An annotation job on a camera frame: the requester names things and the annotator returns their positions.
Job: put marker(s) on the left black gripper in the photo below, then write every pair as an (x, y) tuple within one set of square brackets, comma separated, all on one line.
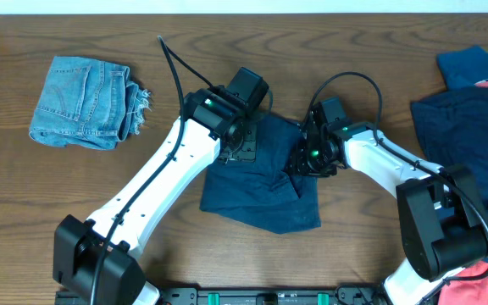
[(247, 151)]

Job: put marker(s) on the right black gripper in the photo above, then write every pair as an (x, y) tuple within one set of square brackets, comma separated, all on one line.
[(300, 166)]

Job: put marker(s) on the dark navy shorts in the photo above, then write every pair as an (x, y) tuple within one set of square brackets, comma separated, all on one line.
[(261, 193)]

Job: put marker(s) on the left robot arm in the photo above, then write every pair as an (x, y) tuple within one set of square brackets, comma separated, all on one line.
[(97, 259)]

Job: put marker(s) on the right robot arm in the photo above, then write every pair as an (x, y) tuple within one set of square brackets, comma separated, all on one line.
[(443, 224)]

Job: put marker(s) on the folded light blue denim shorts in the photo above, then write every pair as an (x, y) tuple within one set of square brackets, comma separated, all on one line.
[(88, 102)]

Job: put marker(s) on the blue t-shirt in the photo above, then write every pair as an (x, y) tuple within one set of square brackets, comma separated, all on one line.
[(466, 68)]

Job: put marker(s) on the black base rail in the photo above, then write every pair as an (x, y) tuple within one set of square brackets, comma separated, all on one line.
[(265, 296)]

